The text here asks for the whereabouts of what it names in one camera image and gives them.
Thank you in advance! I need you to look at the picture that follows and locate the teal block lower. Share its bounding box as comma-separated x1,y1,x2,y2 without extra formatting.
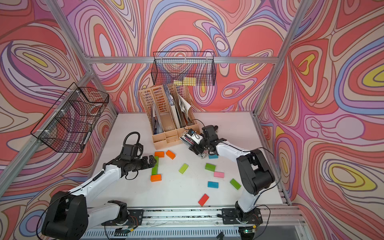
207,181,219,189

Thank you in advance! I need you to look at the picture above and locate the pink block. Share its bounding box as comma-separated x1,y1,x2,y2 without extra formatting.
214,172,225,179

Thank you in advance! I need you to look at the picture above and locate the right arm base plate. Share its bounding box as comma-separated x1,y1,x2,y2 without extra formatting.
218,208,263,226

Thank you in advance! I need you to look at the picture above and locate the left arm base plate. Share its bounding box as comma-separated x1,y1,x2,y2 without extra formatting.
102,209,144,227

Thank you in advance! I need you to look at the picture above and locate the light green block centre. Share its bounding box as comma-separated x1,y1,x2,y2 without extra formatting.
179,164,189,174

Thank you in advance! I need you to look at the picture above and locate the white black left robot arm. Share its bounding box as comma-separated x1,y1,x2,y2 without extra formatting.
37,144,158,240

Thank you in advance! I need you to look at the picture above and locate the black wire basket back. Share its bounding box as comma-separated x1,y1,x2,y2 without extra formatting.
151,51,217,87

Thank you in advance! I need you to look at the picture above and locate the black wire basket left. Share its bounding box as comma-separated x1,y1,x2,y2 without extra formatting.
31,83,109,153

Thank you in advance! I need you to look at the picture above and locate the beige plastic file organizer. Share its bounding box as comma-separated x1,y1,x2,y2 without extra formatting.
139,86,201,150

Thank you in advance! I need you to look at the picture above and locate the yellow sticky notes pad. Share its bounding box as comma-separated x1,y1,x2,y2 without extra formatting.
173,77,197,86

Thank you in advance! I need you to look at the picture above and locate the orange block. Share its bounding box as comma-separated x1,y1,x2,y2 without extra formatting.
166,150,176,160
155,151,165,158
151,174,162,182

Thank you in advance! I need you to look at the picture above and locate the black wire basket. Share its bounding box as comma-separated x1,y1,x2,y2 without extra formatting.
151,51,217,87
31,83,109,153

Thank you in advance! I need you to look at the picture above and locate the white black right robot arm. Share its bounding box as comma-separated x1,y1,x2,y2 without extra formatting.
189,125,276,214

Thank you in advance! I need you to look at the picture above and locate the red block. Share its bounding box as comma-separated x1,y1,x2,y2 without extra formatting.
198,194,209,207

